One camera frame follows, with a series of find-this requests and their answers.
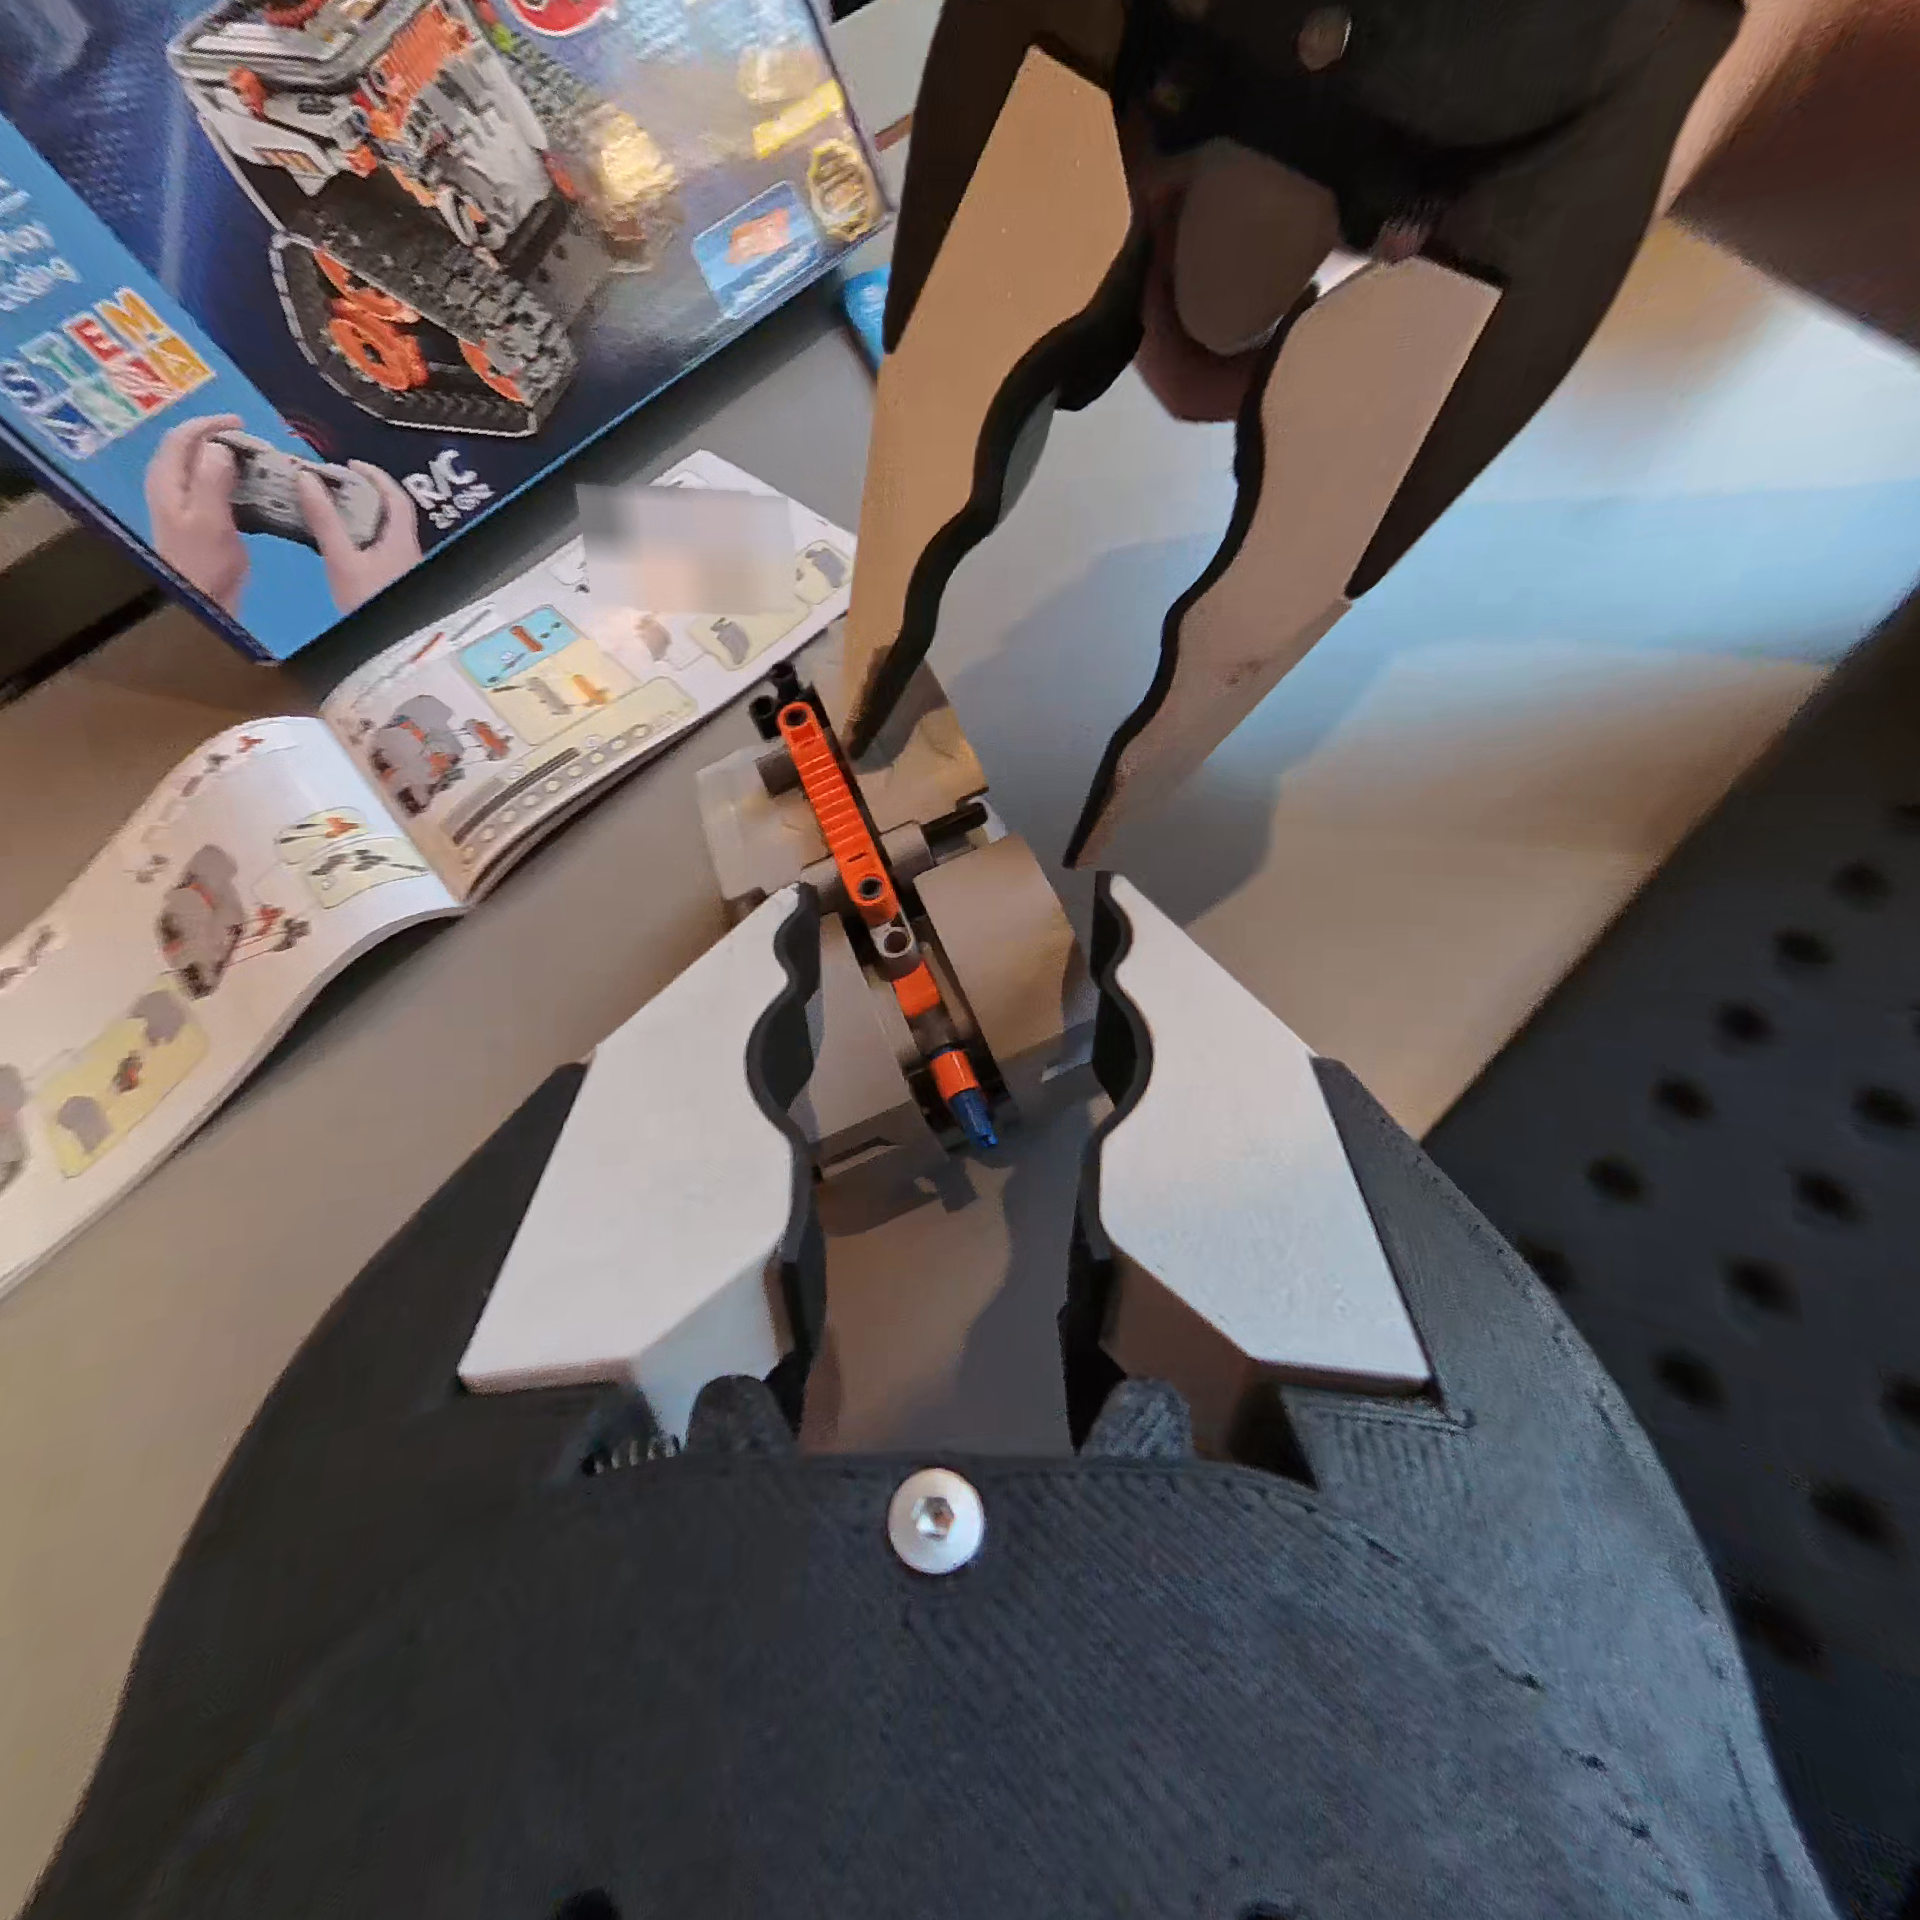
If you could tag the black perforated mat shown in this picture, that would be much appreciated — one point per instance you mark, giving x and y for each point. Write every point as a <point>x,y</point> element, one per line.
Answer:
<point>1721,1201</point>

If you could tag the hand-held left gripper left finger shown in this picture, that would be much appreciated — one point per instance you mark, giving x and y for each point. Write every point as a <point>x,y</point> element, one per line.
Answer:
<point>655,1201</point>

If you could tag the person's right hand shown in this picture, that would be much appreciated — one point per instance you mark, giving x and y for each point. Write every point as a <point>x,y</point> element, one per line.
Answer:
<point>1232,268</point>

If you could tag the grey building block robot model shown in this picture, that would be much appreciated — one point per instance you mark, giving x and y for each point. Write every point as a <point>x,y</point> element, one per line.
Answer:
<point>998,930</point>

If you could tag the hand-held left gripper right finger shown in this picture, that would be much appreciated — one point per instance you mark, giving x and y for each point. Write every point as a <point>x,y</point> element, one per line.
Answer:
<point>1242,1201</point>

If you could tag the blue toy robot box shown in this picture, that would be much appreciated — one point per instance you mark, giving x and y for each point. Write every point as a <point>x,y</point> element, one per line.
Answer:
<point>450,227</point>

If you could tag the person's right forearm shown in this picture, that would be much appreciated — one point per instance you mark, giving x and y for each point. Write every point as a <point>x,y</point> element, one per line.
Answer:
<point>1831,151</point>

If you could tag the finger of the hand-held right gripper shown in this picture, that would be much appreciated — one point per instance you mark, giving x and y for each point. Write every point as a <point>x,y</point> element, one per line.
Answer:
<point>1333,481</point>
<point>988,333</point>

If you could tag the orange toothed beam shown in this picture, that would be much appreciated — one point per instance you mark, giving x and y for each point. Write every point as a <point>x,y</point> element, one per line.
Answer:
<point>833,809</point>

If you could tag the small blue booklet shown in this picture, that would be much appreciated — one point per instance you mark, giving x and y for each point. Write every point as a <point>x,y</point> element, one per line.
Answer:
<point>867,316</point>

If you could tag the open instruction booklet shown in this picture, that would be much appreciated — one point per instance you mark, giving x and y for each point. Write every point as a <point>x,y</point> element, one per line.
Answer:
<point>226,930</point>

